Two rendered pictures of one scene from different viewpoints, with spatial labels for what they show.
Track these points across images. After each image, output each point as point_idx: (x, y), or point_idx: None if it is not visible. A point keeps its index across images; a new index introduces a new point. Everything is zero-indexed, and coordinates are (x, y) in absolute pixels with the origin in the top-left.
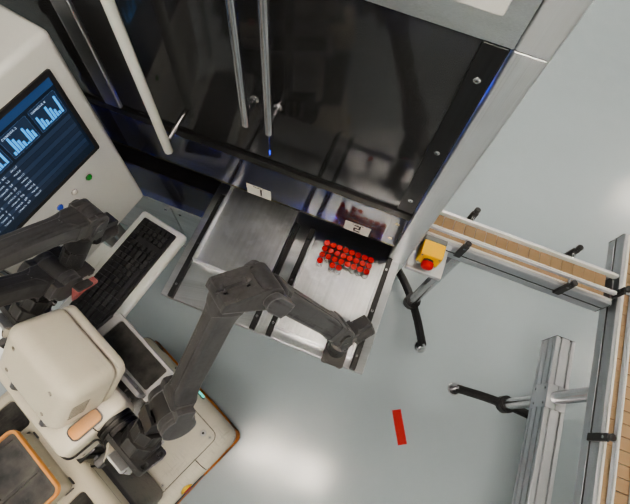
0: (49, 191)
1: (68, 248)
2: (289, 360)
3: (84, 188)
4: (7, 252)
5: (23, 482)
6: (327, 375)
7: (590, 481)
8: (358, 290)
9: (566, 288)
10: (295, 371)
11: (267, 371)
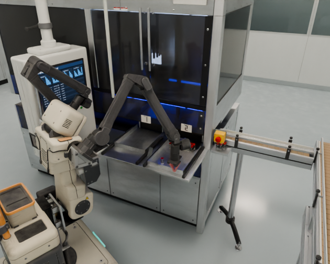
0: (68, 101)
1: (74, 100)
2: (157, 250)
3: (78, 111)
4: (62, 73)
5: (18, 199)
6: (180, 259)
7: (315, 217)
8: (188, 155)
9: (288, 152)
10: (160, 256)
11: (143, 255)
